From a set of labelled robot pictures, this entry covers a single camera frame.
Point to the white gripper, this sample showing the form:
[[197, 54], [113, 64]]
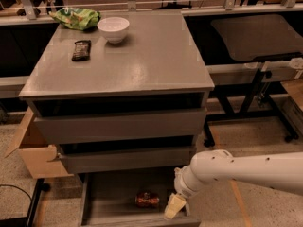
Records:
[[184, 186]]

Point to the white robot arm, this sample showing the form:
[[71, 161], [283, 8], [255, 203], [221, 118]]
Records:
[[282, 172]]

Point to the grey middle drawer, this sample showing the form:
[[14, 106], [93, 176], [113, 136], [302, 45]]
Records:
[[126, 159]]

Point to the grey drawer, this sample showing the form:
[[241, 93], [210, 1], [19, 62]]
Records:
[[126, 159], [113, 127], [108, 199]]

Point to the grey bottom drawer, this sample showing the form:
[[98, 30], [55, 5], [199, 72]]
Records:
[[108, 199]]

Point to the grey top drawer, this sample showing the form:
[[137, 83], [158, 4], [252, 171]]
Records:
[[113, 127]]

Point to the grey drawer cabinet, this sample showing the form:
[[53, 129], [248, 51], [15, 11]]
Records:
[[156, 68]]

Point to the cardboard box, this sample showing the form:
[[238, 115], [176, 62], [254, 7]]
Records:
[[39, 157]]

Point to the black side table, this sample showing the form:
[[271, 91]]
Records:
[[248, 57]]

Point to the dark snack bar packet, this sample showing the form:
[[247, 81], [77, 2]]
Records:
[[82, 50]]

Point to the white bowl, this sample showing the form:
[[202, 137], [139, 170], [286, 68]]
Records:
[[113, 29]]

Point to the green chip bag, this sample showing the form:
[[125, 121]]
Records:
[[76, 18]]

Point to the metal railing frame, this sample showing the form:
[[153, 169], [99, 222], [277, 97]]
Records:
[[34, 12]]

